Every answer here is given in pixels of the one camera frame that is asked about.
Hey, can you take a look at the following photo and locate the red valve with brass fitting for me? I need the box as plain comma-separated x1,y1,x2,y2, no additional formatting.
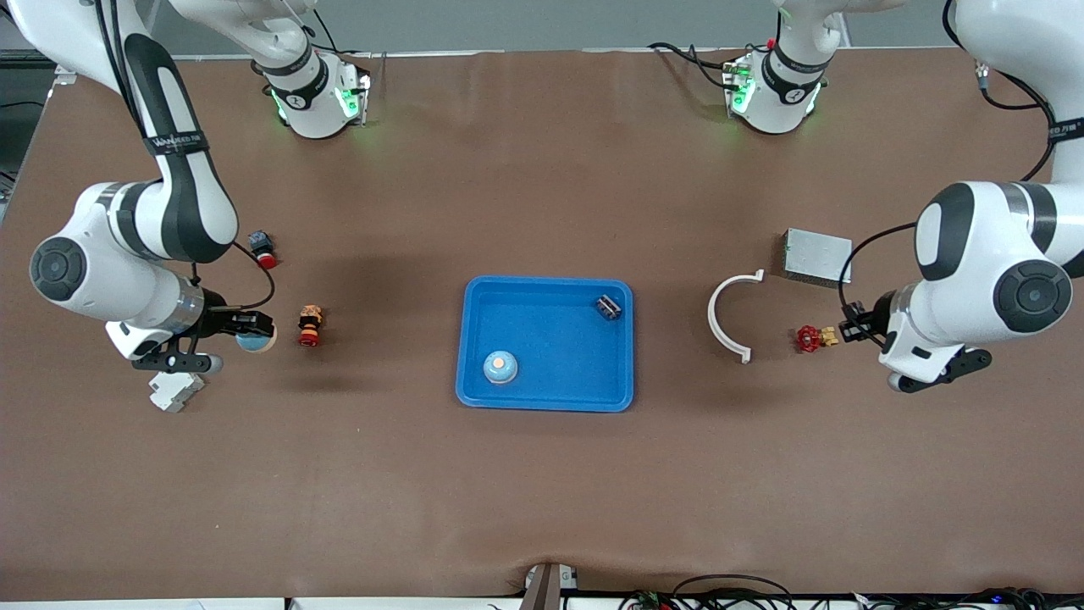
794,324,840,354

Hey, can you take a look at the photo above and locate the silver metal box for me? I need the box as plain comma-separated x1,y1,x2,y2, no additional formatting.
783,228,854,290

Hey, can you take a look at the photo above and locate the white circuit breaker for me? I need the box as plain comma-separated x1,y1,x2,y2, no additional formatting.
149,369,206,413

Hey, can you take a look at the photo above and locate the white curved pipe clamp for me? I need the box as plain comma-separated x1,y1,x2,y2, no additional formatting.
707,269,766,365

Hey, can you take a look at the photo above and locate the blue plastic tray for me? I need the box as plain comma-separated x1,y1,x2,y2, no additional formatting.
456,276,634,413

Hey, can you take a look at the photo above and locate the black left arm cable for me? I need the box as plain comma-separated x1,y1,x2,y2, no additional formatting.
838,0,1059,319

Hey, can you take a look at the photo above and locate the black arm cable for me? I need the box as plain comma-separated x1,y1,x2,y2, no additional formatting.
93,0,277,314
838,0,1059,319

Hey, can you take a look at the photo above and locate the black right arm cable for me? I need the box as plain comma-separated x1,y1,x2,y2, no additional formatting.
93,0,277,314

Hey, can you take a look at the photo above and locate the black cable bundle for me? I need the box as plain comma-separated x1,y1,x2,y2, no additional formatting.
618,574,1084,610

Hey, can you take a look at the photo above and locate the black base power cable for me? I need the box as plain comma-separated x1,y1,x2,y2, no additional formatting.
648,41,738,90

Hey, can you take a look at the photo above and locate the grey metal clamp bracket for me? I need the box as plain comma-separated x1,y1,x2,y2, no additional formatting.
518,563,582,610

